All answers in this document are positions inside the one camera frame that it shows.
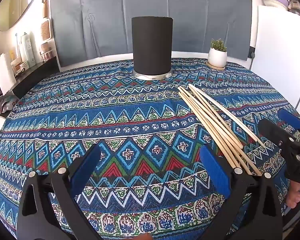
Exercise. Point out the pink jar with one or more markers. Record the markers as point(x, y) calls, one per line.
point(46, 51)

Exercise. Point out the person's right hand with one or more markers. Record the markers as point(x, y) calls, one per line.
point(293, 195)

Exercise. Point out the blue patterned tablecloth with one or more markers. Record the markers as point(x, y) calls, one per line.
point(140, 120)

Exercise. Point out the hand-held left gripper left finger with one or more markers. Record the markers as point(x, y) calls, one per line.
point(90, 166)

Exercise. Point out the black cylindrical utensil holder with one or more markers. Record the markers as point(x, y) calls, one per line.
point(151, 47)

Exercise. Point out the white bowl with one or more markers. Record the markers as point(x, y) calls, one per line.
point(275, 3)

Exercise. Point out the wooden hairbrush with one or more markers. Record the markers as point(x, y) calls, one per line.
point(45, 30)

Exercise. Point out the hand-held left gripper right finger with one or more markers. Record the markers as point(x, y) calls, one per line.
point(213, 167)

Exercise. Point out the white paper bag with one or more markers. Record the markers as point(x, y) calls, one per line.
point(2, 72)

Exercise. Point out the bunch of wooden chopsticks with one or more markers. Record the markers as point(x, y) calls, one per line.
point(207, 120)

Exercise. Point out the round wooden coaster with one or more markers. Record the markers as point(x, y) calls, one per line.
point(221, 68)

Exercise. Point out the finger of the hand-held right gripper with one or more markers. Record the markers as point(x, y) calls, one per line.
point(290, 120)
point(272, 131)

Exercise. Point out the black side shelf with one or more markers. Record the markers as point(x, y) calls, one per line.
point(30, 80)

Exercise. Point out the white pump bottle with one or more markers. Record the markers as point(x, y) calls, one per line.
point(27, 47)

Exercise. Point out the white refrigerator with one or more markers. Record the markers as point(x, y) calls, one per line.
point(277, 55)

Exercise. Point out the succulent in white pot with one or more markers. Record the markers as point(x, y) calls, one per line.
point(217, 57)

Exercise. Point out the oval wall mirror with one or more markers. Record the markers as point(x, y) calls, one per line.
point(15, 5)

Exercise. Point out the steel cooking pot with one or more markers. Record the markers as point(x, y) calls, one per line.
point(295, 5)

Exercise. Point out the grey backdrop cloth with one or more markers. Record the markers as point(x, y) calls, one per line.
point(102, 17)

